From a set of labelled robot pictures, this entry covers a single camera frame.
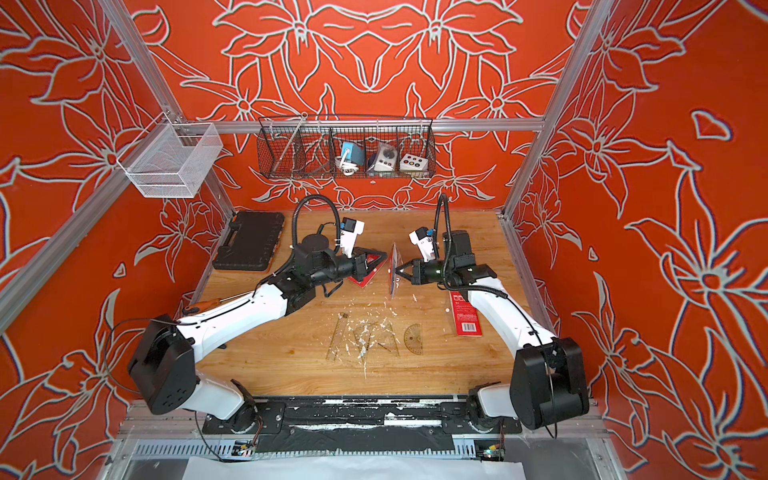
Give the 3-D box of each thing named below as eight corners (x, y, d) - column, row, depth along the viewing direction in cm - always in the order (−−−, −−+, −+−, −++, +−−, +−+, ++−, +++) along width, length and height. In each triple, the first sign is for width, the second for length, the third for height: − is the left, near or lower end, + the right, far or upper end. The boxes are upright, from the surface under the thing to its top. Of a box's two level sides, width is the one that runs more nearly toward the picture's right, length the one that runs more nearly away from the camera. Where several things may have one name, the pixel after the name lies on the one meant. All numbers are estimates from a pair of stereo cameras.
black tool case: (217, 274, 102) (210, 266, 98) (240, 219, 119) (235, 210, 115) (269, 274, 102) (264, 266, 98) (285, 219, 119) (281, 210, 115)
